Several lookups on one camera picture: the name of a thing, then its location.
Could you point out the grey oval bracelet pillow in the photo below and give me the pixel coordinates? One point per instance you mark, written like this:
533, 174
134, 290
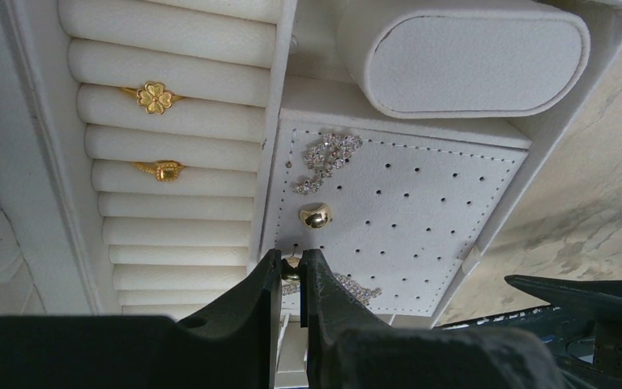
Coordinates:
461, 59

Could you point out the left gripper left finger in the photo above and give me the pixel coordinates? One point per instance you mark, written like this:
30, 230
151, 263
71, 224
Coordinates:
229, 343

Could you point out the gold ball earring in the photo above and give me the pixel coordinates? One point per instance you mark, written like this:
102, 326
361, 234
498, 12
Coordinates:
316, 216

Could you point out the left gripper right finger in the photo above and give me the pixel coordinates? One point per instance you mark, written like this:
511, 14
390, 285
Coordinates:
350, 347

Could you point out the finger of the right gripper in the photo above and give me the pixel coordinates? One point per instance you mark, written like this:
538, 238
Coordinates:
580, 323

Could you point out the pink jewelry box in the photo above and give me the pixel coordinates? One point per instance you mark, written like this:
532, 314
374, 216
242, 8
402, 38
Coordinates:
148, 152

